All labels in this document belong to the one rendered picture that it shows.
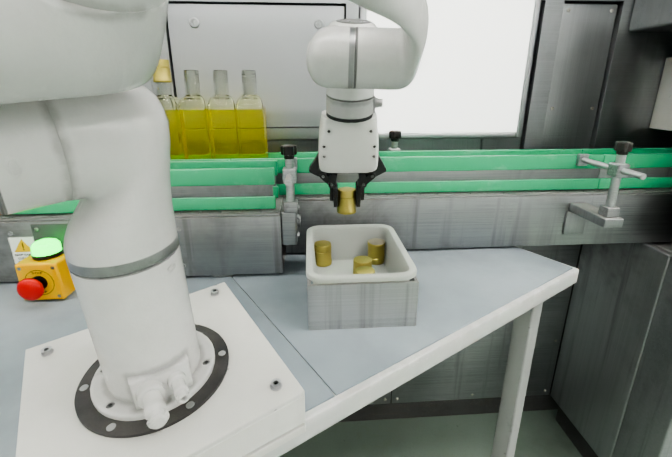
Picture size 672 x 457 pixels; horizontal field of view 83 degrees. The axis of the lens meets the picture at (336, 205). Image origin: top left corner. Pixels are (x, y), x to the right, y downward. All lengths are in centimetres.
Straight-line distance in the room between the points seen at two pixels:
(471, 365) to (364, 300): 86
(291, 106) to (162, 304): 67
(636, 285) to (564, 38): 64
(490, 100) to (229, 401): 89
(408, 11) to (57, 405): 53
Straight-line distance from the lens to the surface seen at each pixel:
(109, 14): 26
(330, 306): 60
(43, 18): 26
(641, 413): 131
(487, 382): 149
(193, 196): 77
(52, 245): 83
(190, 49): 101
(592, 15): 124
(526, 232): 98
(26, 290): 82
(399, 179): 85
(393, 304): 61
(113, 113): 35
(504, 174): 93
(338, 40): 50
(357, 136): 62
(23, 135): 33
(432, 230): 89
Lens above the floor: 112
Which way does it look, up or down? 18 degrees down
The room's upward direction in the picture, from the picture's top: straight up
